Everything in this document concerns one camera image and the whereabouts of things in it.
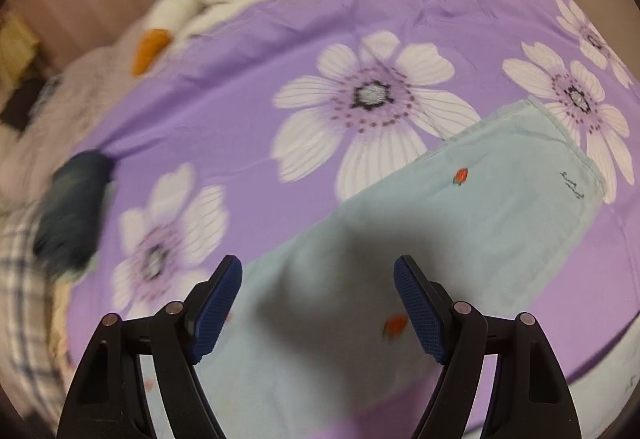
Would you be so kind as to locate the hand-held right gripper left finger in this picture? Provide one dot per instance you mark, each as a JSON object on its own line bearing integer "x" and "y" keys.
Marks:
{"x": 217, "y": 311}

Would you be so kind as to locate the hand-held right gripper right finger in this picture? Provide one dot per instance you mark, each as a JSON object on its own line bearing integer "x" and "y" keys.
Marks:
{"x": 420, "y": 314}

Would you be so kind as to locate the light blue pants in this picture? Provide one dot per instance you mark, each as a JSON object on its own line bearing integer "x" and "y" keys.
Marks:
{"x": 500, "y": 229}

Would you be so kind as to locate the pale yellow cloth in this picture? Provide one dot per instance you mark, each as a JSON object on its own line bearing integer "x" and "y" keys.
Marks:
{"x": 62, "y": 319}

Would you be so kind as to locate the folded dark blue jeans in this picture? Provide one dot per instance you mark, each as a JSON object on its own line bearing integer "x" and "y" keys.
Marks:
{"x": 75, "y": 204}

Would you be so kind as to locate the plaid cloth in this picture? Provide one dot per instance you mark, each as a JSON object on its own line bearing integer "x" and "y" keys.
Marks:
{"x": 25, "y": 294}

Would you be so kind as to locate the purple floral bedsheet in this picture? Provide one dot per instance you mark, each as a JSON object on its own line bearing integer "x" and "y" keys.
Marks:
{"x": 250, "y": 69}

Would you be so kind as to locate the grey pink blanket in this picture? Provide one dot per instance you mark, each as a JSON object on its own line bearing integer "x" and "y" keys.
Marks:
{"x": 75, "y": 94}

